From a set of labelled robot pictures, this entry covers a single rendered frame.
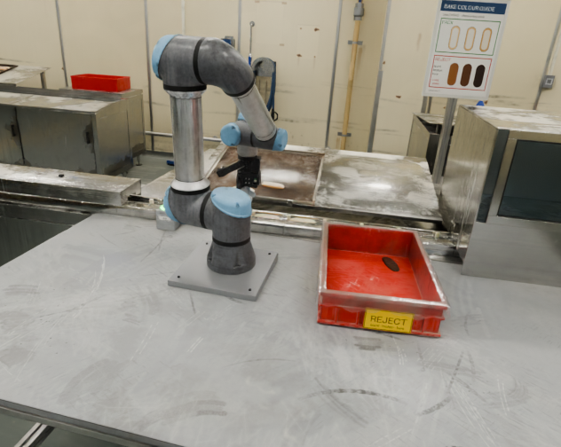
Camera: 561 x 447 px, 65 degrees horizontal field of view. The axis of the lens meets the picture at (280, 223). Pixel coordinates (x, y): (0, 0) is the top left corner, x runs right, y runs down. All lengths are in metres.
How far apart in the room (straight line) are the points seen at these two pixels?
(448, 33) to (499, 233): 1.20
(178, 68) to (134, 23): 4.67
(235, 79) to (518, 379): 0.98
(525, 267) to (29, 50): 6.04
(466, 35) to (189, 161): 1.61
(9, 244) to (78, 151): 2.37
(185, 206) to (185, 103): 0.29
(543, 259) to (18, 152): 4.33
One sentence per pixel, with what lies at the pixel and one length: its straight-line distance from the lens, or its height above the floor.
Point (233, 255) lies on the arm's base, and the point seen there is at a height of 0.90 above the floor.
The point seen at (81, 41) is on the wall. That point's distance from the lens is 6.21.
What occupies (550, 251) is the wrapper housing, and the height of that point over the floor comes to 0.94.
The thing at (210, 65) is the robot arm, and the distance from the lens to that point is 1.16.
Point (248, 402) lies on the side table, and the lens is 0.96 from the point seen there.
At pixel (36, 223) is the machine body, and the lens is 2.06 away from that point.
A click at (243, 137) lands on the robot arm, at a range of 1.51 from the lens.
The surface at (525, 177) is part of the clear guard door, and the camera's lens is 1.50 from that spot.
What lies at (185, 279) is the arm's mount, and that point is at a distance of 1.32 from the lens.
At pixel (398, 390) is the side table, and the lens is 1.04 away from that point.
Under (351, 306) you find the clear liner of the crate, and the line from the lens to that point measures 1.14.
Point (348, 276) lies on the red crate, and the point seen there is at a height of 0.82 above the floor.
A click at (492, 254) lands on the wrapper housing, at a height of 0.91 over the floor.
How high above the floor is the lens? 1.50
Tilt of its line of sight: 23 degrees down
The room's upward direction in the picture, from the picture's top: 4 degrees clockwise
